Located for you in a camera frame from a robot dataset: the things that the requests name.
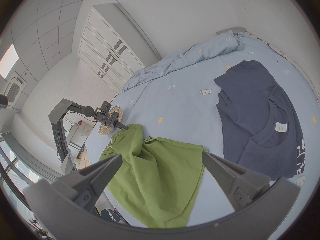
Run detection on window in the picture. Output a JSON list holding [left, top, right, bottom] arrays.
[[0, 131, 63, 234]]

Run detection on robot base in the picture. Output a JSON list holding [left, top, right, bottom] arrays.
[[94, 200, 132, 227]]

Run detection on ceiling light panel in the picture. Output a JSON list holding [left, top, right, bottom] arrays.
[[0, 43, 19, 79]]

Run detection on ceiling air conditioner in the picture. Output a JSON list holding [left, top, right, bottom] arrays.
[[4, 71, 27, 107]]

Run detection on green shorts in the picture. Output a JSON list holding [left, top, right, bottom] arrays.
[[99, 123, 209, 229]]

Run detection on dark blue T-shirt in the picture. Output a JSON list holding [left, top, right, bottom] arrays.
[[214, 60, 306, 181]]

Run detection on pale blue quilt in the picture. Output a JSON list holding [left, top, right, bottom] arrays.
[[121, 30, 250, 93]]

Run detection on white wardrobe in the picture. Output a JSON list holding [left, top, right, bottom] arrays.
[[78, 3, 163, 94]]

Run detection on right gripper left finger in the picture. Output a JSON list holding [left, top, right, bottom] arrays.
[[51, 154, 123, 213]]

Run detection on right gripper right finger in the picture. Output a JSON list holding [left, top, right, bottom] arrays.
[[201, 151, 272, 213]]

